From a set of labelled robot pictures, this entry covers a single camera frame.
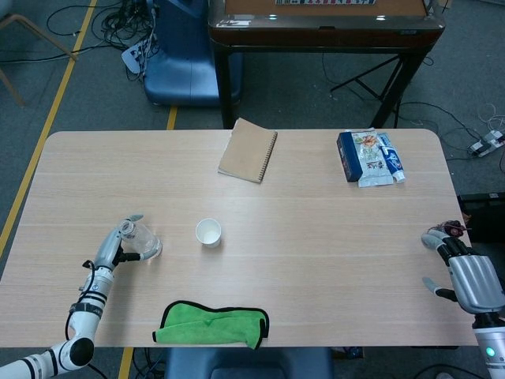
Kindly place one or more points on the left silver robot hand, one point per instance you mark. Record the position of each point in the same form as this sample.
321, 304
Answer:
107, 248

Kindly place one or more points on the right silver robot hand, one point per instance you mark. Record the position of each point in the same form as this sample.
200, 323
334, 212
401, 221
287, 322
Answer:
475, 282

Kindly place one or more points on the transparent plastic bottle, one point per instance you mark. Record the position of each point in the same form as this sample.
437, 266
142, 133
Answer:
146, 241

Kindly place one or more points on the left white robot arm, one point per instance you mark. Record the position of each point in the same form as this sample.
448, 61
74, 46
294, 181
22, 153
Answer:
88, 316

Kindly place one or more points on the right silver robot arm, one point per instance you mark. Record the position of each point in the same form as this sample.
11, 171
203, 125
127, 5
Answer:
491, 347

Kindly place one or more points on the white paper cup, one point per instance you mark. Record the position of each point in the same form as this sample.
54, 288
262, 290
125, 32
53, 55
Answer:
208, 233

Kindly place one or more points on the small dark red object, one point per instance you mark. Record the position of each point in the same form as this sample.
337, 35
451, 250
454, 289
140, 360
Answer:
453, 228

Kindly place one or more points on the black box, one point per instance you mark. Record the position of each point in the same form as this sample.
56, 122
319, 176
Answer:
487, 221

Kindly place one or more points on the white shoe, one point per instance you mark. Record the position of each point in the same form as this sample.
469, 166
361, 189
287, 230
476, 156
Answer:
445, 376

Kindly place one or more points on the green cloth with black edge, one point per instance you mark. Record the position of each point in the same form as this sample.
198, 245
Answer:
213, 325

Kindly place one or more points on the grey white power strip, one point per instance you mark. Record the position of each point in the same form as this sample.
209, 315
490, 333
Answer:
487, 142

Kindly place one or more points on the blue white toothpaste tube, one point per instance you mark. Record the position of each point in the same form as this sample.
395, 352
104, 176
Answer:
392, 158

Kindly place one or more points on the white green snack packet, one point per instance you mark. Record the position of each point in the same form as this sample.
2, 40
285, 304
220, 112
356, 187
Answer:
371, 158

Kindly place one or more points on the brown spiral notebook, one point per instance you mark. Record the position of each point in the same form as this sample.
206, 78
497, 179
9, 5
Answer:
248, 152

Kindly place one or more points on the dark blue cardboard box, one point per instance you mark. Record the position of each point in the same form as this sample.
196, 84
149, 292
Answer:
349, 158

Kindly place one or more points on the dark blue padded seat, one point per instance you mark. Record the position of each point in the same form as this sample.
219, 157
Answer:
248, 363

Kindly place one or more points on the white power strip with plugs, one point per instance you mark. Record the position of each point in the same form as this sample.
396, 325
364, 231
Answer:
136, 55

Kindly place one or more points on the blue machine base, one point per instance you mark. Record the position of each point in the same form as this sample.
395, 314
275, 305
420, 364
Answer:
181, 59

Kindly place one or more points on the black tripod legs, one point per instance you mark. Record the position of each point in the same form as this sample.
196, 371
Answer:
365, 81

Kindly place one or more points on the wooden chair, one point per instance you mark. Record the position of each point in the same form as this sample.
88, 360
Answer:
27, 25

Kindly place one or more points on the brown mahjong table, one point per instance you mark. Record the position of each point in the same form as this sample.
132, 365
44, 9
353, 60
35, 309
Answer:
315, 35

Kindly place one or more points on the row of mahjong tiles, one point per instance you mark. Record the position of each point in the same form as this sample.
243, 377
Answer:
323, 2

